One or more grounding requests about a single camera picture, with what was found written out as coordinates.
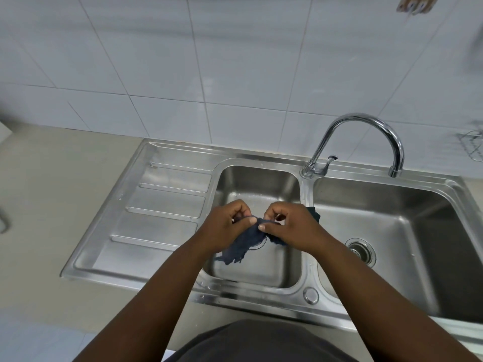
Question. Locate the person's right hand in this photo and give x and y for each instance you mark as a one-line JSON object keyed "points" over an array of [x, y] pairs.
{"points": [[298, 229]]}

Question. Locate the round metal drain strainer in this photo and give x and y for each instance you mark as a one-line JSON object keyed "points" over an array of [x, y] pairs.
{"points": [[362, 252]]}

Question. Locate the chrome gooseneck faucet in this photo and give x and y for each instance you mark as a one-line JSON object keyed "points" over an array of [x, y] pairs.
{"points": [[377, 123]]}

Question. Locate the person's left forearm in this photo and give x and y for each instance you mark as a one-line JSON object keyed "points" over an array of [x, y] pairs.
{"points": [[158, 305]]}

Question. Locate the dark blue cloth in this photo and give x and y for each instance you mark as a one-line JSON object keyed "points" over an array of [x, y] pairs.
{"points": [[236, 251]]}

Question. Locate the person's right forearm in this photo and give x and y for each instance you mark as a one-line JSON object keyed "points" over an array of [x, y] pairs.
{"points": [[377, 301]]}

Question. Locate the person's left hand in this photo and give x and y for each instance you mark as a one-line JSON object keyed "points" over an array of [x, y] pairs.
{"points": [[217, 229]]}

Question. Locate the stainless steel double sink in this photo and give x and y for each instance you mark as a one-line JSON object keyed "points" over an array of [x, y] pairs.
{"points": [[162, 222]]}

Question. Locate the round metal hole cover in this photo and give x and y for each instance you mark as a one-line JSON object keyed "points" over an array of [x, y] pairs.
{"points": [[311, 295]]}

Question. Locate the dark grey shirt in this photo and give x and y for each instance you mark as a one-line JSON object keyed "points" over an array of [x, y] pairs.
{"points": [[264, 343]]}

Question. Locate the person's left thumb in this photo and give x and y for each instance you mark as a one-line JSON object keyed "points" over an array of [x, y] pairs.
{"points": [[249, 221]]}

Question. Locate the person's right thumb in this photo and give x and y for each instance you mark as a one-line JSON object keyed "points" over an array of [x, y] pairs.
{"points": [[268, 228]]}

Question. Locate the small metal drain strainer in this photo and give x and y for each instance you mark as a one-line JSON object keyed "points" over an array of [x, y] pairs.
{"points": [[260, 243]]}

